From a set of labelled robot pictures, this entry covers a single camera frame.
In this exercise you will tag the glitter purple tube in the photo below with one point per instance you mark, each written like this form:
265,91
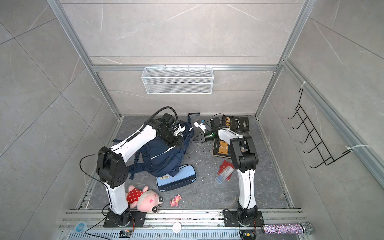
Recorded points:
288,229

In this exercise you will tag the black book gold title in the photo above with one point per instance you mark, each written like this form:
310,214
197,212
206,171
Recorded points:
237,124

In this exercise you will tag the black wire hook rack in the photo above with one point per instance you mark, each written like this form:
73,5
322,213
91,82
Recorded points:
314,136

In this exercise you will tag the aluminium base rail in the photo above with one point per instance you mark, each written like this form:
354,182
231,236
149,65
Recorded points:
183,224

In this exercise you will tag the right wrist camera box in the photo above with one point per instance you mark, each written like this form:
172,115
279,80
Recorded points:
200,125

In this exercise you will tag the white wire mesh basket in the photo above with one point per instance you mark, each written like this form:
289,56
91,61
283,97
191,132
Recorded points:
178,80

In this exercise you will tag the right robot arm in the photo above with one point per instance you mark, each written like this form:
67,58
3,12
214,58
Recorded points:
244,159

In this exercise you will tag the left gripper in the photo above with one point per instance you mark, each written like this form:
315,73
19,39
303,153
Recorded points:
177,142

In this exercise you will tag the small pink toy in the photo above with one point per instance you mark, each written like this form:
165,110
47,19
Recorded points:
175,201

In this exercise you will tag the white round cap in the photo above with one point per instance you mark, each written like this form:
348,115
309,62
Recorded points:
177,227

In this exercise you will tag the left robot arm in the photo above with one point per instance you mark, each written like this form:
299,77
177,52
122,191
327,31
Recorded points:
113,175

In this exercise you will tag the navy blue student backpack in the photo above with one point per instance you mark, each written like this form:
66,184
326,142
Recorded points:
150,152

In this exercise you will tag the red card box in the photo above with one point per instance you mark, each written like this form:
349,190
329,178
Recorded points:
224,166

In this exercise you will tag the pink pig plush toy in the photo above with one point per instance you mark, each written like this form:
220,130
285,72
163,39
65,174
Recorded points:
144,200

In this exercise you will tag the blue pencil case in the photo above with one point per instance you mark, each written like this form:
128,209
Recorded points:
185,176

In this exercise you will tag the brown black book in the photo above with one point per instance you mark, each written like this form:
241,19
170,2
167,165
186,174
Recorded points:
221,149

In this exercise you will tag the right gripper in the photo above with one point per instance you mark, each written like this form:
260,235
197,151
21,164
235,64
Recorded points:
202,139

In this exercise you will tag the blue tape roll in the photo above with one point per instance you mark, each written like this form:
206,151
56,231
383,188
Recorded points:
80,227

